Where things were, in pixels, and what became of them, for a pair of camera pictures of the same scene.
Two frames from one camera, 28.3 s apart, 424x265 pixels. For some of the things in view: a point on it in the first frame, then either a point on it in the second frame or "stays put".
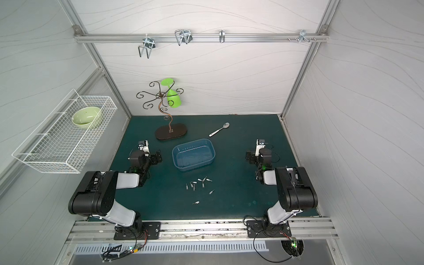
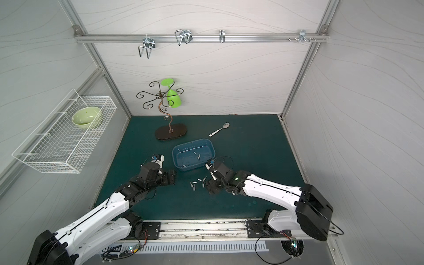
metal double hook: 149,44 stays put
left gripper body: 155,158 -> 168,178
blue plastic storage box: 193,154 stays put
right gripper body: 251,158 -> 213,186
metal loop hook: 184,35 stays put
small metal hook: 222,34 stays put
